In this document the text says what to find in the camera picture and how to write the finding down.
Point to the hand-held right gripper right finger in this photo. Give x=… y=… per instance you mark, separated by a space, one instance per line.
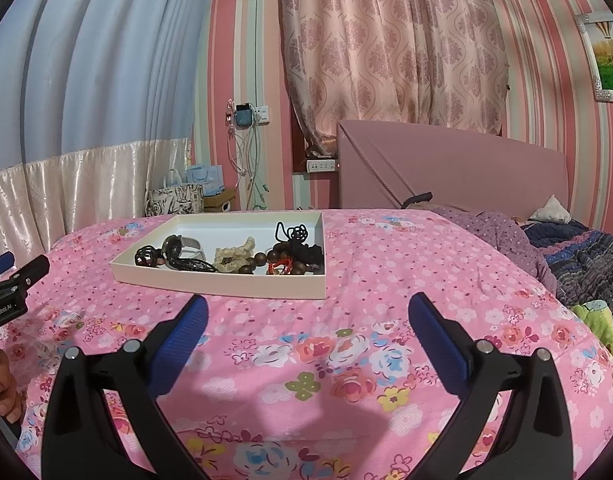
x=436 y=340

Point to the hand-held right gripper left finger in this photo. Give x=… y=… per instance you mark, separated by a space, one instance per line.
x=184 y=340

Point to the white shallow cardboard box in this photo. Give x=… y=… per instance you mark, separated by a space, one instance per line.
x=226 y=225

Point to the person's left hand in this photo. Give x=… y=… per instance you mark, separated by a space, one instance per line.
x=4 y=390

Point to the pink floral bedsheet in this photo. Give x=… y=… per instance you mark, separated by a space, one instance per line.
x=336 y=320

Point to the purple dotted blanket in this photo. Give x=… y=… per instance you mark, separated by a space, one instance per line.
x=496 y=235

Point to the black and white patterned bag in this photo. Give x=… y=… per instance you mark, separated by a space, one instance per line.
x=176 y=200

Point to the small cardboard box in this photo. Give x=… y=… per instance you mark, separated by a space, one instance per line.
x=219 y=201

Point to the light blue gift bag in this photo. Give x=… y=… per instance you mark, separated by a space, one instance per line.
x=206 y=176

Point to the green printed blanket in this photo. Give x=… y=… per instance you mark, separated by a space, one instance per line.
x=603 y=325

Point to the dark blue patterned quilt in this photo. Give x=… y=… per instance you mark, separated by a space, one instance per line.
x=586 y=260

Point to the white pillow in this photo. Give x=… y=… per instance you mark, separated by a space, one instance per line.
x=551 y=211

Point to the pink bed headboard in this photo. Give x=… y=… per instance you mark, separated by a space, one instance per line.
x=461 y=165

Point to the blue and cream curtain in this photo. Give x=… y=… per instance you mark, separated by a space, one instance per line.
x=96 y=85

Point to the white power strip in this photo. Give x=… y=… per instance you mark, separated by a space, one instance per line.
x=321 y=165

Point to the pink patterned curtain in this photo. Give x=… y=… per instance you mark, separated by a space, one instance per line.
x=386 y=50

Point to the framed landscape picture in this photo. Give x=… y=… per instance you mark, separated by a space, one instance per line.
x=608 y=55

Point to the white wall socket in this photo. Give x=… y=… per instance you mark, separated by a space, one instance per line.
x=261 y=115

